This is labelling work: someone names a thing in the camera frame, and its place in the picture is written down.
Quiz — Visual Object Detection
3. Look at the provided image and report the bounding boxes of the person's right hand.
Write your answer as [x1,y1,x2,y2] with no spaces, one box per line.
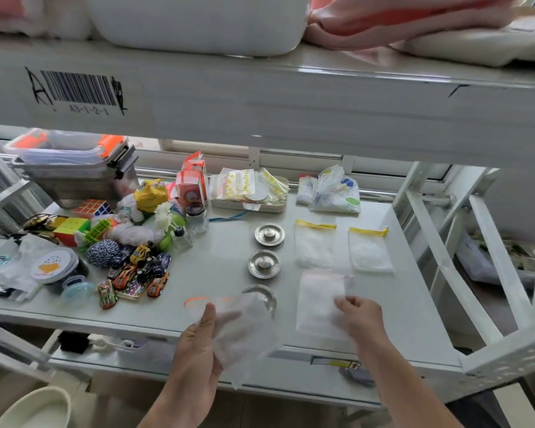
[334,296,388,351]

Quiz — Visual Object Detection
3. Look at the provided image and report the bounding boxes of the person's left hand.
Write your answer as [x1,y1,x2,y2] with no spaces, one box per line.
[173,303,224,390]

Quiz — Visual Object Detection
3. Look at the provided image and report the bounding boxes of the clear zip bag red seal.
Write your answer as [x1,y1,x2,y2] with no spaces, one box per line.
[295,269,355,343]

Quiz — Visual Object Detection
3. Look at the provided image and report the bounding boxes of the clear zip bag orange seal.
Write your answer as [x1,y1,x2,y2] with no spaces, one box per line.
[184,294,282,389]

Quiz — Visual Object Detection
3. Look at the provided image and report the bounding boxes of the person's left forearm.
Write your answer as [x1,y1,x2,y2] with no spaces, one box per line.
[137,380,220,428]

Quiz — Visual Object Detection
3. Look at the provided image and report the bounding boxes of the person's right forearm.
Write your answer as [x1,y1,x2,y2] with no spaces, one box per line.
[355,333,463,428]

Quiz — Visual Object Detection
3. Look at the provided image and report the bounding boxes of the clear zip bag yellow seal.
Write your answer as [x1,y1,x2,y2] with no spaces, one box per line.
[294,219,338,269]
[348,226,395,274]

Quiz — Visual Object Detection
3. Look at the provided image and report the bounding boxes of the yellow shelf label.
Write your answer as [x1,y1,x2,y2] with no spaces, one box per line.
[310,356,362,371]

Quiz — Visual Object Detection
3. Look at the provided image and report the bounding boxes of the round metal lid with knob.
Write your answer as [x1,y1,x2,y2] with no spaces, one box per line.
[254,223,286,247]
[247,249,282,280]
[242,284,278,318]

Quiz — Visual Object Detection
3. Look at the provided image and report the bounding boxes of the small bottle black cap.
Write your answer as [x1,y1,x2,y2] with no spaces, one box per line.
[172,226,194,252]

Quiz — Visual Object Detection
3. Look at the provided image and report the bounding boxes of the pile of toy cars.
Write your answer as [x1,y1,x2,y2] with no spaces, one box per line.
[97,242,173,311]

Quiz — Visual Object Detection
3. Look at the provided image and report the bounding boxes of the glass jar black lid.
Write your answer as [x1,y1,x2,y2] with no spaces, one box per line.
[185,202,210,236]

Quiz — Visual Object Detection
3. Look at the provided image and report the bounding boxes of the blue ribbon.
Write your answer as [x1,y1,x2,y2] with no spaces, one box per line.
[208,211,249,224]

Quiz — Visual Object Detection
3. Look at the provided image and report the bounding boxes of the patterned plastic bags bundle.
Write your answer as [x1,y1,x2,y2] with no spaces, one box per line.
[296,164,362,215]

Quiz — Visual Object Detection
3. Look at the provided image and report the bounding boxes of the white artificial flower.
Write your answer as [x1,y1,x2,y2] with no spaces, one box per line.
[153,201,175,233]

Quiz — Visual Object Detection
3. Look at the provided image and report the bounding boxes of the white mesh pouch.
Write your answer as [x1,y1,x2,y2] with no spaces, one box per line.
[104,222,166,246]

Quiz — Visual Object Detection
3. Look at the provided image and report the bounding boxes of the blue white yarn ball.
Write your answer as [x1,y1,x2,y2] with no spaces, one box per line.
[85,239,122,269]

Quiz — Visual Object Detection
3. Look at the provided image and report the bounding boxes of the white tray with packets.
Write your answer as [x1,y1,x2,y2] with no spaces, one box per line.
[209,167,291,214]

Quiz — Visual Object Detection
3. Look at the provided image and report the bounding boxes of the red white small box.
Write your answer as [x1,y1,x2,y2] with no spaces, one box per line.
[175,169,209,206]

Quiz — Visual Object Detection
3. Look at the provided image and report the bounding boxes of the clear blue round container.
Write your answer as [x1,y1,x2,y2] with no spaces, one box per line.
[61,276,95,306]

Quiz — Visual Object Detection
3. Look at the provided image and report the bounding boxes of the yellow plush toy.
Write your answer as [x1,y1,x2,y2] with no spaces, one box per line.
[133,178,170,214]

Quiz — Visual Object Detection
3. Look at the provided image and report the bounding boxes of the black fuzzy object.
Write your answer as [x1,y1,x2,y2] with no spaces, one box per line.
[57,331,92,355]

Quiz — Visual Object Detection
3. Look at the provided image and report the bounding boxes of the green plastic puzzle toy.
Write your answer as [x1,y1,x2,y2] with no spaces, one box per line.
[83,218,113,245]

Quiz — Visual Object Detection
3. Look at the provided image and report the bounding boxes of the clear bag with papers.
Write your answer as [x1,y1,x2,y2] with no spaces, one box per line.
[456,231,535,288]

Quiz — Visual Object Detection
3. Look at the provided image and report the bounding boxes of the colourful puzzle cube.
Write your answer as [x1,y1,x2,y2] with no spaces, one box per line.
[73,199,113,220]

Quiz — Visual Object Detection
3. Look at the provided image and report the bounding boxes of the yellow green puzzle cube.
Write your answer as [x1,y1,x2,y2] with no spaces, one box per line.
[53,216,92,248]

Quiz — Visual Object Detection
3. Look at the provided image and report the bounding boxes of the round white tin yellow print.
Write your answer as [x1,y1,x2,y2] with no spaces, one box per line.
[30,248,80,284]

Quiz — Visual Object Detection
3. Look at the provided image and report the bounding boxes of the grey storage box black latches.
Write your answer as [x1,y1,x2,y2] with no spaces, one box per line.
[10,144,140,209]

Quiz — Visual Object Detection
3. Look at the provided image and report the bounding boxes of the white bowl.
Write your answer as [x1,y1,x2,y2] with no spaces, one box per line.
[0,386,73,428]

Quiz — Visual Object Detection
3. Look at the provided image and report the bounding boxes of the dark sunglasses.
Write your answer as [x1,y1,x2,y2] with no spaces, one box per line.
[21,213,59,233]

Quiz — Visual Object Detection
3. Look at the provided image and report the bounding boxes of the white plastic bag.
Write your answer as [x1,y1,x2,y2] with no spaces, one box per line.
[0,233,59,304]

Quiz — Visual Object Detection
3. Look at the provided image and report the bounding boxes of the white metal shelf rack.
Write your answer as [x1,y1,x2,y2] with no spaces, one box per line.
[0,33,535,410]

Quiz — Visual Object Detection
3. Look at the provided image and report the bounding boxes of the clear storage box orange latches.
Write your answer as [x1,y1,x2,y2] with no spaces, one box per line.
[3,128,130,166]

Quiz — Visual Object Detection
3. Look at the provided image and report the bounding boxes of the barcode label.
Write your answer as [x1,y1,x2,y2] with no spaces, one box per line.
[24,66,128,117]

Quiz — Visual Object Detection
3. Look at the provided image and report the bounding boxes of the pink folded cloth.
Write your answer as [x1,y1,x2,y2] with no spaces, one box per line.
[302,0,529,52]

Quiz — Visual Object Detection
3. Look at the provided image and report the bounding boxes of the white folded cloth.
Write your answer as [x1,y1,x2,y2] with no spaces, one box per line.
[390,15,535,68]

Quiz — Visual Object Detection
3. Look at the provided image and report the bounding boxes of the white plastic bin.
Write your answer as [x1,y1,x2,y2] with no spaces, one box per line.
[81,0,311,58]

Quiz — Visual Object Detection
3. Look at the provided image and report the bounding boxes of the pink white soft bundle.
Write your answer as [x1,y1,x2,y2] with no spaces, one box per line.
[0,0,93,41]

